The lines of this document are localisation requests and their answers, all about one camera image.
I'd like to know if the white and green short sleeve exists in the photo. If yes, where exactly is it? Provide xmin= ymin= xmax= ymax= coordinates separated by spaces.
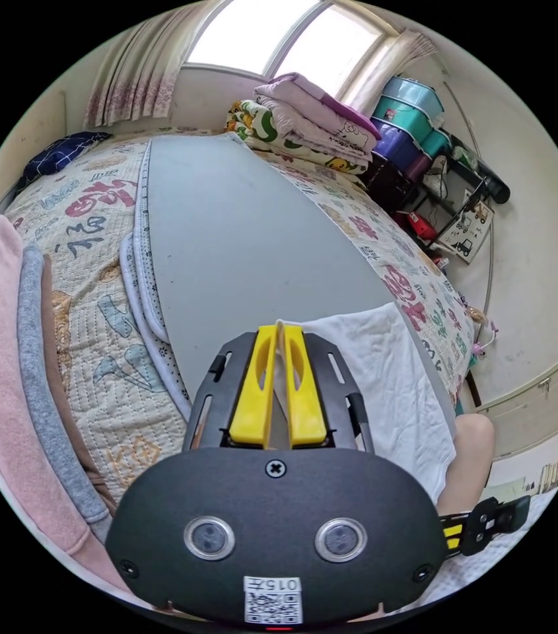
xmin=276 ymin=300 xmax=459 ymax=504

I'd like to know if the vehicle picture board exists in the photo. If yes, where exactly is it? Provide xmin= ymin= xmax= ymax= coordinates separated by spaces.
xmin=436 ymin=199 xmax=496 ymax=264

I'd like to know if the pink flowered curtain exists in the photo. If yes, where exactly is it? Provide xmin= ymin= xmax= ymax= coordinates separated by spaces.
xmin=83 ymin=0 xmax=232 ymax=129
xmin=345 ymin=27 xmax=439 ymax=120

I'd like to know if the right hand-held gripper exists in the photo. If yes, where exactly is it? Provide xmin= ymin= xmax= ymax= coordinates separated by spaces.
xmin=439 ymin=495 xmax=532 ymax=557

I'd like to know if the folded purple quilt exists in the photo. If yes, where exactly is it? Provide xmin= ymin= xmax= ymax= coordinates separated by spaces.
xmin=252 ymin=73 xmax=384 ymax=155

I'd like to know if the person's body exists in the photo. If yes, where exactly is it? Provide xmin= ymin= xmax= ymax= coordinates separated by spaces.
xmin=436 ymin=412 xmax=497 ymax=518

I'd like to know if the dark blue checked cloth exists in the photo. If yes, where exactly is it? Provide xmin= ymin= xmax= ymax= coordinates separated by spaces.
xmin=15 ymin=130 xmax=113 ymax=195

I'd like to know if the window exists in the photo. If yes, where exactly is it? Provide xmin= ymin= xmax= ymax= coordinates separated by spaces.
xmin=182 ymin=0 xmax=390 ymax=98

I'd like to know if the black shelf with clutter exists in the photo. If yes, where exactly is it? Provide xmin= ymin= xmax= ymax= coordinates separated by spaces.
xmin=391 ymin=132 xmax=512 ymax=258

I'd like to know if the folded green yellow printed blanket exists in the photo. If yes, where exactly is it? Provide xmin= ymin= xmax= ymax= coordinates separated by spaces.
xmin=225 ymin=98 xmax=374 ymax=175

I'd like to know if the bed with printed quilt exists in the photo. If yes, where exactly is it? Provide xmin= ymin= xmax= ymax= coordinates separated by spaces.
xmin=3 ymin=126 xmax=479 ymax=496

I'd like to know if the dotted mat with white trim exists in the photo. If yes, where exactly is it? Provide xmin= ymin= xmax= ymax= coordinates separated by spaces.
xmin=119 ymin=141 xmax=193 ymax=403

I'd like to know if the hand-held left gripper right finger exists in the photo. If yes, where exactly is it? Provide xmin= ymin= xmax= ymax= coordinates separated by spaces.
xmin=283 ymin=320 xmax=329 ymax=448

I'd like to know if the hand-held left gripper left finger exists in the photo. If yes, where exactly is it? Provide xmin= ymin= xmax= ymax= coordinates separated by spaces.
xmin=228 ymin=324 xmax=279 ymax=450

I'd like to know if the pile of clothes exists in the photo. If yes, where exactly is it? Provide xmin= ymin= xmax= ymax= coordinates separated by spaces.
xmin=0 ymin=213 xmax=133 ymax=598

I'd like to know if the stack of plastic storage boxes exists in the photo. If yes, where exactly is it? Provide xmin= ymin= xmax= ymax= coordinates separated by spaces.
xmin=363 ymin=75 xmax=454 ymax=199

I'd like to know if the grey folding board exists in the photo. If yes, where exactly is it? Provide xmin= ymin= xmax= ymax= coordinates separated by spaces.
xmin=147 ymin=134 xmax=458 ymax=422

